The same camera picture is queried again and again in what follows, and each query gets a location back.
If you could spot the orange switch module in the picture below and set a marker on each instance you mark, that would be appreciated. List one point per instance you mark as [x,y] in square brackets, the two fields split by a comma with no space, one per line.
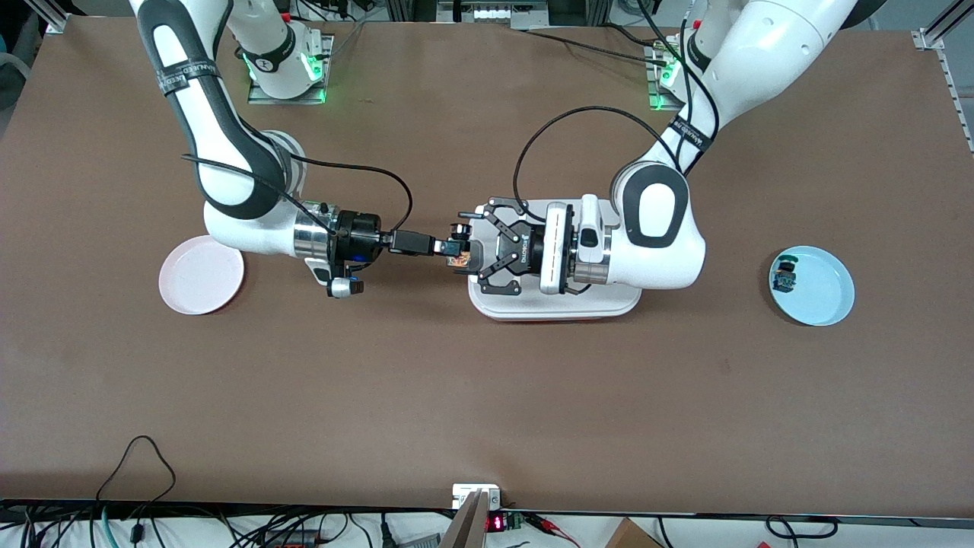
[459,263]

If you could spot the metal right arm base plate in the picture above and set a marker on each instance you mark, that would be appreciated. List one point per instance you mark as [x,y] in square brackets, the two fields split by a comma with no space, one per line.
[323,76]

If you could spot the brown cardboard box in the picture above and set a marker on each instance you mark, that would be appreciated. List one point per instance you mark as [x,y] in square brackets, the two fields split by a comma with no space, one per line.
[631,536]

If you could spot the aluminium frame extrusion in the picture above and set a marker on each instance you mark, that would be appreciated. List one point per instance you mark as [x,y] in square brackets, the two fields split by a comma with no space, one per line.
[930,38]
[57,17]

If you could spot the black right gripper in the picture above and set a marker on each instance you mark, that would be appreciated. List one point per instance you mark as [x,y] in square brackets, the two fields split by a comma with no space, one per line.
[359,237]

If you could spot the grey lit electronics box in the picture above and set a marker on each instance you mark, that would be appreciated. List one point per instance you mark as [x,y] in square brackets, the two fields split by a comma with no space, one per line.
[494,14]

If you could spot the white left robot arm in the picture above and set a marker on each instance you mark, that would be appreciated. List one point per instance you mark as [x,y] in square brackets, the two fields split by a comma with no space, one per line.
[662,251]

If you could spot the pale pink round plate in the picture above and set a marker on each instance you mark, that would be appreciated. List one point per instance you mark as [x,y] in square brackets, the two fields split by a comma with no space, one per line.
[194,281]

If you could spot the aluminium profile bar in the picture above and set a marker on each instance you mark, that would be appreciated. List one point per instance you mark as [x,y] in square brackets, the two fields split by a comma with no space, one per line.
[466,529]

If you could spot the red digit display module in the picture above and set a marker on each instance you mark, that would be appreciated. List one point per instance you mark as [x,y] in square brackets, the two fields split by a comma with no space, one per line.
[495,524]

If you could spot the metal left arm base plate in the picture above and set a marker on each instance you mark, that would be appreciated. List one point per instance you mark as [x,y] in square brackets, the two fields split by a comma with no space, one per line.
[653,91]

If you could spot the small white box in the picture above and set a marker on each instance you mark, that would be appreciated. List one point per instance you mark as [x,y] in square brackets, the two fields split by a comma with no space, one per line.
[466,491]

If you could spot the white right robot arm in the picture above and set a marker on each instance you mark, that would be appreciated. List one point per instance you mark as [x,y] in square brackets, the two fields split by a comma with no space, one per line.
[251,228]

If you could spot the white lidded lunch box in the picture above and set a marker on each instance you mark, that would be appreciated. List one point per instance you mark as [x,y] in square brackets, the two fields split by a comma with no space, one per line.
[548,306]

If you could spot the light blue round plate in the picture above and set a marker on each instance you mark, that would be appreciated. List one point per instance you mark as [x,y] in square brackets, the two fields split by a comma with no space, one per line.
[825,285]

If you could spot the green switch module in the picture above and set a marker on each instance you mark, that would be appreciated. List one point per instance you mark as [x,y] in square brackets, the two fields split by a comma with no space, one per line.
[784,278]

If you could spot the red clip lead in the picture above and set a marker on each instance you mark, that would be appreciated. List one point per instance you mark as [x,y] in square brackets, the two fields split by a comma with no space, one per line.
[552,525]

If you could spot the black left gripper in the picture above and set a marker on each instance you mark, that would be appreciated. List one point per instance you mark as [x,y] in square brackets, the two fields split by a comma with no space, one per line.
[524,255]

